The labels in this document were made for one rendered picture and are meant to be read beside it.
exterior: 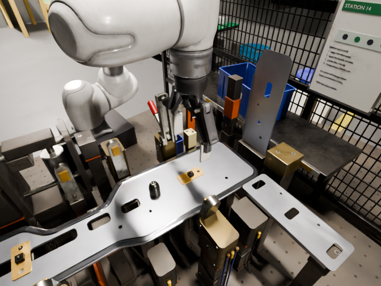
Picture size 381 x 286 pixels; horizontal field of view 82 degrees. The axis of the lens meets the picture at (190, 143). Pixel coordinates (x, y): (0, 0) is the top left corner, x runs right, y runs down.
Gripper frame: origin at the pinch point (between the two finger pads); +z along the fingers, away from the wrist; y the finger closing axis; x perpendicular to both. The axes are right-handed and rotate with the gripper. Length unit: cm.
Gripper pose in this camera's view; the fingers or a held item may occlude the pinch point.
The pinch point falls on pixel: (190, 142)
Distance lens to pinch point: 61.8
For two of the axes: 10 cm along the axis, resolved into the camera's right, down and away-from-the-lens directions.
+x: 8.4, -3.5, 4.2
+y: 5.5, 5.4, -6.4
